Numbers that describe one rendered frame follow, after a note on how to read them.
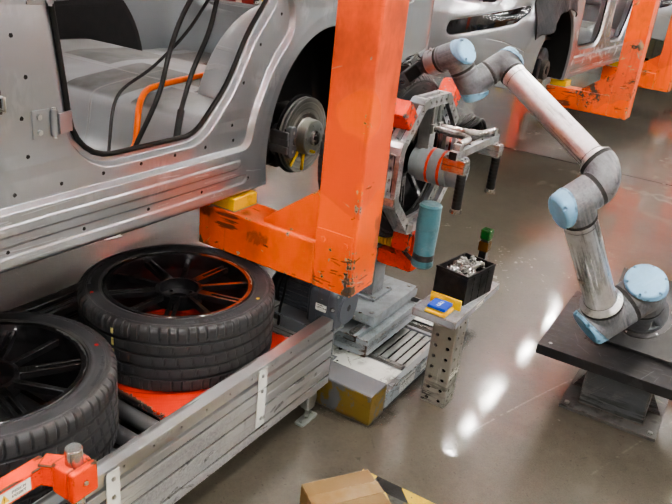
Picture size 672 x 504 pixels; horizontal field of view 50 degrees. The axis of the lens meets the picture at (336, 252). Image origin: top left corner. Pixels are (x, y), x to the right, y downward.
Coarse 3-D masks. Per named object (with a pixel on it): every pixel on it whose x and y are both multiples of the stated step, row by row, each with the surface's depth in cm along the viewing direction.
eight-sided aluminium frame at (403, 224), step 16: (416, 96) 270; (432, 96) 273; (448, 96) 282; (416, 112) 266; (448, 112) 291; (416, 128) 267; (400, 144) 262; (448, 144) 308; (400, 160) 263; (400, 176) 267; (384, 192) 270; (432, 192) 309; (384, 208) 274; (400, 208) 275; (400, 224) 281
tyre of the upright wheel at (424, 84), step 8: (416, 80) 275; (424, 80) 280; (432, 80) 287; (408, 88) 270; (416, 88) 276; (424, 88) 282; (432, 88) 288; (400, 96) 267; (408, 96) 272; (440, 136) 309; (440, 144) 312; (320, 152) 273; (320, 160) 274; (320, 168) 275; (320, 176) 276; (320, 184) 278; (424, 192) 312; (416, 208) 310; (384, 216) 286; (384, 224) 287; (384, 232) 290; (392, 232) 296
